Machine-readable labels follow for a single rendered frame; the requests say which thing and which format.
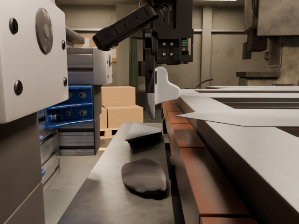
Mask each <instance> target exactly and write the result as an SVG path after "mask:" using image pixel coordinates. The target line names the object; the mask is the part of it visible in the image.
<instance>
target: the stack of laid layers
mask: <svg viewBox="0 0 299 224"><path fill-rule="evenodd" d="M196 92H199V93H299V91H196ZM212 99H214V100H216V101H218V102H221V103H223V104H225V105H227V106H230V107H232V108H234V109H299V98H212ZM174 101H175V102H176V104H177V105H178V107H179V108H180V110H181V111H182V113H183V114H187V113H192V112H195V111H194V110H193V109H192V108H191V107H190V106H189V105H188V104H187V103H185V102H184V101H183V100H182V99H181V98H180V97H178V98H177V99H175V100H174ZM187 120H188V121H189V123H190V124H191V126H192V127H193V129H194V130H195V132H196V133H197V134H198V136H199V137H200V139H201V140H202V142H203V143H204V145H205V146H206V148H207V149H208V151H209V152H210V153H211V155H212V156H213V158H214V159H215V161H216V162H217V164H218V165H219V167H220V168H221V170H222V171H223V172H224V174H225V175H226V177H227V178H228V180H229V181H230V183H231V184H232V186H233V187H234V189H235V190H236V192H237V193H238V194H239V196H240V197H241V199H242V200H243V202H244V203H245V205H246V206H247V208H248V209H249V210H250V212H251V214H252V218H255V219H256V221H257V222H258V224H299V214H298V213H297V212H296V211H295V210H294V209H293V208H292V207H291V206H290V205H289V204H288V203H287V202H286V201H285V200H284V199H283V198H282V197H281V196H280V195H279V194H278V193H277V192H276V191H275V190H274V189H273V188H272V187H271V186H270V185H269V184H268V183H267V182H265V181H264V180H263V179H262V178H261V177H260V176H259V175H258V174H257V173H256V172H255V171H254V170H253V169H252V168H251V167H250V166H249V165H248V164H247V163H246V162H245V161H244V160H243V159H242V158H241V157H240V156H239V155H238V154H237V153H236V152H235V151H234V150H233V149H232V148H231V147H230V146H229V145H228V144H227V143H226V142H225V141H224V140H223V139H222V138H221V137H220V136H219V135H218V134H217V133H216V132H215V131H214V130H213V129H212V128H211V127H210V126H209V125H208V124H207V123H206V122H205V121H203V120H197V119H191V118H187ZM276 128H278V129H280V130H283V131H285V132H287V133H289V134H292V135H294V136H296V137H298V138H299V127H276Z"/></svg>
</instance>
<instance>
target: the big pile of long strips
mask: <svg viewBox="0 0 299 224"><path fill-rule="evenodd" d="M205 88H206V89H299V86H211V87H205Z"/></svg>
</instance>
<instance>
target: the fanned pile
mask: <svg viewBox="0 0 299 224"><path fill-rule="evenodd" d="M161 135H162V129H160V128H155V127H151V126H147V125H142V124H137V123H133V124H132V126H131V129H130V131H129V133H128V135H127V137H126V139H125V141H127V142H128V143H133V142H137V141H141V140H146V139H150V138H154V137H158V136H161Z"/></svg>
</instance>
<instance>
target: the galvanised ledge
mask: <svg viewBox="0 0 299 224"><path fill-rule="evenodd" d="M132 124H133V123H123V124H122V125H121V127H120V128H119V130H118V131H117V133H116V134H115V136H114V137H113V139H112V140H111V142H110V143H109V145H108V147H107V148H106V150H105V151H104V152H103V154H102V155H101V157H100V159H99V160H98V162H97V163H96V165H95V166H94V168H93V169H92V171H91V172H90V174H89V175H88V177H87V178H86V180H85V181H84V183H83V184H82V186H81V187H80V189H79V191H78V192H77V194H76V195H75V197H74V198H73V200H72V201H71V203H70V204H69V206H68V207H67V209H66V210H65V212H64V213H63V215H62V217H61V218H60V219H59V221H58V222H57V224H175V221H174V211H173V204H172V196H171V189H170V180H169V173H168V165H167V158H166V149H165V142H164V134H163V127H162V123H137V124H142V125H147V126H151V127H155V128H160V129H162V135H161V136H158V137H154V138H150V139H146V140H141V141H137V142H133V143H128V142H127V141H125V139H126V137H127V135H128V133H129V131H130V129H131V126H132ZM142 158H147V159H151V160H153V161H154V162H156V163H157V164H158V165H159V166H160V167H161V168H162V170H163V172H164V174H165V176H166V184H167V190H166V192H165V193H163V194H156V195H152V194H147V193H139V192H137V191H135V190H132V189H130V188H128V187H127V186H126V185H125V183H124V182H123V179H122V175H121V169H122V166H123V165H124V164H126V163H129V162H133V161H136V160H139V159H142Z"/></svg>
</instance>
